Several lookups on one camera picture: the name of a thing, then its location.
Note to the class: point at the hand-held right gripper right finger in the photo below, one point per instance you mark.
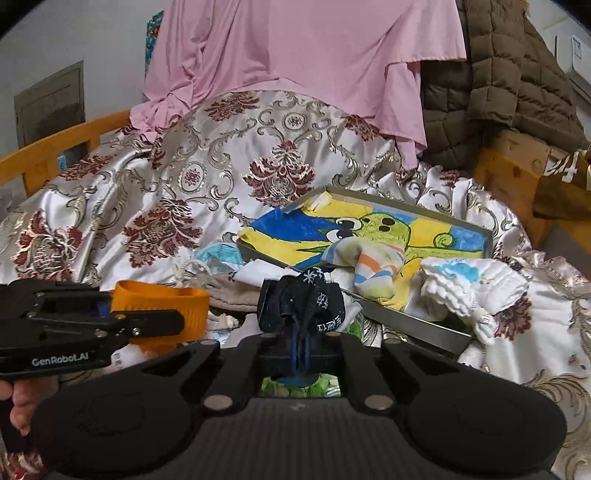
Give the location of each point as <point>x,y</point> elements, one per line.
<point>306,362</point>

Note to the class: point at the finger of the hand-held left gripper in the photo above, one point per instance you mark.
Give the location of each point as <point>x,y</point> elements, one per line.
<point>64,295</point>
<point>152,323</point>

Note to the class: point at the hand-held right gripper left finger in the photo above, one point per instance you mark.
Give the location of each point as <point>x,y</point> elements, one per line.
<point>292,362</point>

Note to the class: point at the orange plastic cup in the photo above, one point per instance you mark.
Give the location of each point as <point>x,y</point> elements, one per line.
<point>184,300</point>

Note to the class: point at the black patterned sock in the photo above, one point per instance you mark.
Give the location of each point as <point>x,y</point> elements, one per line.
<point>300,300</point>

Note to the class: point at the light blue printed cloth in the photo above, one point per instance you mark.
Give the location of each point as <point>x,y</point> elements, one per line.
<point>219,258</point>

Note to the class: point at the striped pastel sock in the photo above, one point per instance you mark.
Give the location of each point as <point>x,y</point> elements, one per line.
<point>374,277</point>

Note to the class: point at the grey metal tray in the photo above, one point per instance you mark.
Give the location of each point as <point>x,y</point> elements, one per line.
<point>415,330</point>

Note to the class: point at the white gauze cloth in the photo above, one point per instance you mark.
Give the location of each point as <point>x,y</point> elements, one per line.
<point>471,281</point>

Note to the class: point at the person's left hand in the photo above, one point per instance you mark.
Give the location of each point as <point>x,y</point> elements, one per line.
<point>25,406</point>

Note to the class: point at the yellow blue cartoon towel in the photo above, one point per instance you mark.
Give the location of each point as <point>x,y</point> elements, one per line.
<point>286,235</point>

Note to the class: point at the floral satin blanket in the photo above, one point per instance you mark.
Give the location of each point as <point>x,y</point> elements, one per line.
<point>184,152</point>

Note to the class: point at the pink bed sheet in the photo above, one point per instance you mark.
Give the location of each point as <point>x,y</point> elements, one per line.
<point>300,55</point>

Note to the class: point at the brown puffer jacket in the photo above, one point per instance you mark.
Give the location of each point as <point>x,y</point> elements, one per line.
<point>508,83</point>

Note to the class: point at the white air conditioner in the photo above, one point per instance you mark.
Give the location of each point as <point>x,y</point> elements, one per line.
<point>579,64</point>

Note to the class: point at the grey wall panel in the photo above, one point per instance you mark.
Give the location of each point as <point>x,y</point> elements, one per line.
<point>51,101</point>

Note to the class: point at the blue orange wall poster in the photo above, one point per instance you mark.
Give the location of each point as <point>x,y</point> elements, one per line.
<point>153,41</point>

